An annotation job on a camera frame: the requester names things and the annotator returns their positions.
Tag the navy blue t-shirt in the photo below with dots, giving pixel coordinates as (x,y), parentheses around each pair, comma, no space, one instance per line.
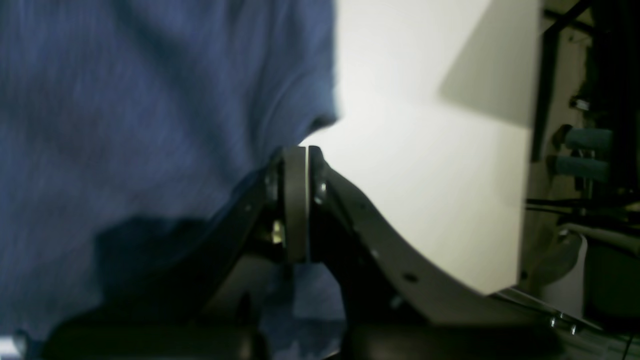
(114,110)

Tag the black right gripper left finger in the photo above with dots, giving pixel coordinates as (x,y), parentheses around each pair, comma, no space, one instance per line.
(204,304)

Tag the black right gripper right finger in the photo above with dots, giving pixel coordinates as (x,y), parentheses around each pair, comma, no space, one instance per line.
(400,306)

